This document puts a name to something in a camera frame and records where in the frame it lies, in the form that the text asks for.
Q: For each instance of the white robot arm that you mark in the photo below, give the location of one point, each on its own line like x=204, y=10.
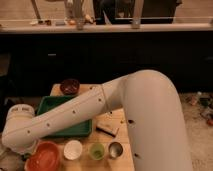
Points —
x=153, y=112

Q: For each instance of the green plastic tray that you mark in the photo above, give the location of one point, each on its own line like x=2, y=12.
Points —
x=82, y=129

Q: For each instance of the dark red bowl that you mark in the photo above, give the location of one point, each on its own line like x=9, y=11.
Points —
x=69, y=86

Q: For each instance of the metal cup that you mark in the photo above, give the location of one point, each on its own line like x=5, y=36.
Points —
x=115, y=150

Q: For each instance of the green plastic cup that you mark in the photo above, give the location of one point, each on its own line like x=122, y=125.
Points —
x=97, y=151

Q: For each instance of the white small bowl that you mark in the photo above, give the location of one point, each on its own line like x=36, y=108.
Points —
x=73, y=150

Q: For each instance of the dark counter cabinet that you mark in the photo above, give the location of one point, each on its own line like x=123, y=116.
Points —
x=43, y=56

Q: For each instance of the orange bowl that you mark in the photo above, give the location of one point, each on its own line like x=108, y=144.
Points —
x=45, y=158

